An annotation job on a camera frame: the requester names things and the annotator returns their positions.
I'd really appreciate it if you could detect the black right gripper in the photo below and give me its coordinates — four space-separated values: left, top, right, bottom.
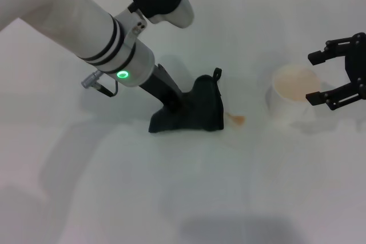
305 32 366 112

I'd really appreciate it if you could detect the white paper cup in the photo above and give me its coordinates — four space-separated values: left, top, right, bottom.
266 63 323 126

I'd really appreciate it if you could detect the orange liquid stain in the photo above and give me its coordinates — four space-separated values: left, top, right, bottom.
224 111 247 127

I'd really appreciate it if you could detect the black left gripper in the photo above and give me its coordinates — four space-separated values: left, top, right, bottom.
138 62 185 113

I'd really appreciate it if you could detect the grey left arm cable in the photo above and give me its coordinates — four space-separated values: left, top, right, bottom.
80 70 120 97

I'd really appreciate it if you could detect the dark blue rag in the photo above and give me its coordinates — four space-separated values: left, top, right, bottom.
148 67 225 134

